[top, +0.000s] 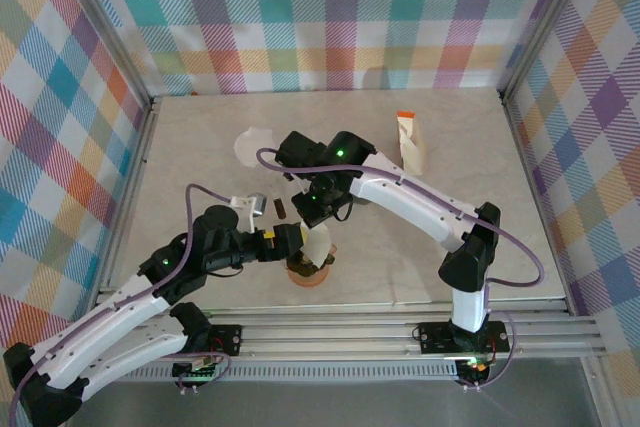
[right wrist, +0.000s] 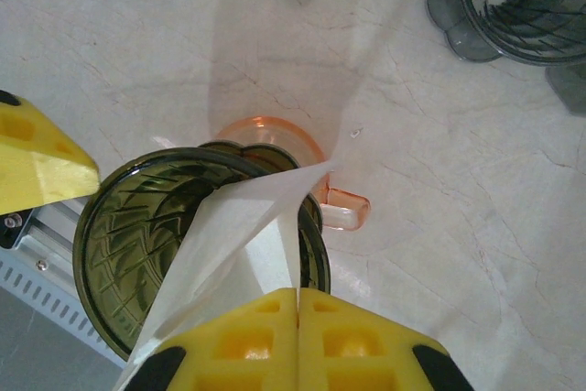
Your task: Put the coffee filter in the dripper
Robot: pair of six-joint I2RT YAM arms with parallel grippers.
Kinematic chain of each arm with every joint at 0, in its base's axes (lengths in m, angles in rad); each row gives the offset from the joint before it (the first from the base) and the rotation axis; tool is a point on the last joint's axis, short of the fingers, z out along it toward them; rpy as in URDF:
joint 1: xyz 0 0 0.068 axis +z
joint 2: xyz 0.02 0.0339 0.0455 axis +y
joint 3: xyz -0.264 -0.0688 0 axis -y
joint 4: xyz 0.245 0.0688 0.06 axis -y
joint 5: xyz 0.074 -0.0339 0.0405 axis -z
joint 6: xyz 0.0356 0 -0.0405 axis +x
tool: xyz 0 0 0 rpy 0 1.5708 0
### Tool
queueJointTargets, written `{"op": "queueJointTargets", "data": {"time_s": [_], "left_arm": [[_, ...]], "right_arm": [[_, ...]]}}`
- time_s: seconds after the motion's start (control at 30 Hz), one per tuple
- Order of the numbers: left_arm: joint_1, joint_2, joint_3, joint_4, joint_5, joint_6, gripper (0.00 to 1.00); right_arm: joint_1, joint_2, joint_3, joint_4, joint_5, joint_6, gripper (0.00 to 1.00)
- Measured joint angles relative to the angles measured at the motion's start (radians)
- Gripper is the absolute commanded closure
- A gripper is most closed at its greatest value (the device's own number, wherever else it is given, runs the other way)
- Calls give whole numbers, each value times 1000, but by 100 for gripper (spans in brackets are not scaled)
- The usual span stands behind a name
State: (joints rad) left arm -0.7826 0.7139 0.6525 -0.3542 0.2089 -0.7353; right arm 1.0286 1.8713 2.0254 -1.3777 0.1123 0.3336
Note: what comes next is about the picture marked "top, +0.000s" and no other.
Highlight amber plastic coffee dripper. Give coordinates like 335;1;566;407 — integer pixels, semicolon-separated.
285;249;335;276

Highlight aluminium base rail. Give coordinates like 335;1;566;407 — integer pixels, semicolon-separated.
53;286;607;363

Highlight left circuit board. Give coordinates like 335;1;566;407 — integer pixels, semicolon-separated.
171;354;224;383

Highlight short aluminium frame post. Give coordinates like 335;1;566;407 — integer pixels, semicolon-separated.
579;354;619;427

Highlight colourful checked backdrop cloth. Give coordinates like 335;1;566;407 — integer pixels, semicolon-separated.
62;0;589;97
0;0;151;363
504;0;640;388

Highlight orange and white filter packet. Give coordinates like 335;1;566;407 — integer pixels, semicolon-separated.
394;110;427;176

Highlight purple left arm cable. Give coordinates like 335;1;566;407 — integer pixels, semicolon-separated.
7;184;236;427

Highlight white perforated cable duct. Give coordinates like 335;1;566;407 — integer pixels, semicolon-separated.
124;365;460;382

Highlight grey metal base panel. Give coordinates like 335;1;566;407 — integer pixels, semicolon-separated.
84;379;601;427

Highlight orange glass cup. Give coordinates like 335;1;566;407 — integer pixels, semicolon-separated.
284;244;337;289

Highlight aluminium side rail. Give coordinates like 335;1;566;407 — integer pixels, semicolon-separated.
87;95;162;321

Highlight right circuit board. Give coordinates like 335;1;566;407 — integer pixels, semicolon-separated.
452;355;496;381

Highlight circuit board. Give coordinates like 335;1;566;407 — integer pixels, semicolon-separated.
171;354;224;383
452;355;496;381

